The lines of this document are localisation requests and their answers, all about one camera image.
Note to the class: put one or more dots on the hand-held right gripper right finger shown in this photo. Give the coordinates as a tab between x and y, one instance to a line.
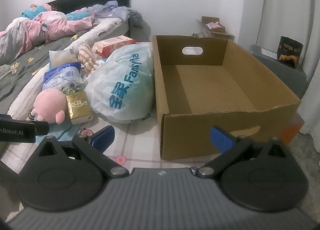
222	138

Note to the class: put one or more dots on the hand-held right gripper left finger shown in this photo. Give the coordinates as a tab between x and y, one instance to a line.
103	136

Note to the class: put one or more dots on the large cardboard box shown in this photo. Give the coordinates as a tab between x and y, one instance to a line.
187	132

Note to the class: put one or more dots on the pink plush toy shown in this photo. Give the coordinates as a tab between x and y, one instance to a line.
50	105

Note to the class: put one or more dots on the blue white plastic packet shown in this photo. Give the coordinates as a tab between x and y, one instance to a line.
62	74

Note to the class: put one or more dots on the orange striped towel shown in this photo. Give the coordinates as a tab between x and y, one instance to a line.
86	56

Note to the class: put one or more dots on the gold tissue packet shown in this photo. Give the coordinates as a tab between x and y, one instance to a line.
77	107

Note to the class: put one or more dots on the white plastic bag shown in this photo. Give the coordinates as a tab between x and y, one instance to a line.
120	82

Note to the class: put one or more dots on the grey bed sheet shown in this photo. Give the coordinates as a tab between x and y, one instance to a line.
25	65

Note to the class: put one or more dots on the orange box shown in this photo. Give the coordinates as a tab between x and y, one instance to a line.
292	130

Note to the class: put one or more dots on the red tissue pack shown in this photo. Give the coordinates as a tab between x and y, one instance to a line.
117	44

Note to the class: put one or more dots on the small cardboard box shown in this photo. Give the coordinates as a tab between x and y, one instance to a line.
220	34

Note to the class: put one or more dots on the green bucket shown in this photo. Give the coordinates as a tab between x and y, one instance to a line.
198	35

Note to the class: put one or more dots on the black snack bag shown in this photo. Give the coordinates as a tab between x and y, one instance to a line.
290	50

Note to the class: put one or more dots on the pink quilt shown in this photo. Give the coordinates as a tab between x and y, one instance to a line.
55	24

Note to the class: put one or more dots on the pink white wrapper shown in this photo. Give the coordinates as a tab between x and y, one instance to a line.
212	24

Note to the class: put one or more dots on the dark grey cloth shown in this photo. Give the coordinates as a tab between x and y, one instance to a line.
136	17

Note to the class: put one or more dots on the purple clothes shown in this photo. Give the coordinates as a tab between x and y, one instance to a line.
112	10

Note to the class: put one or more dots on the grey white curtain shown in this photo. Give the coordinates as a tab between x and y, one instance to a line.
287	0

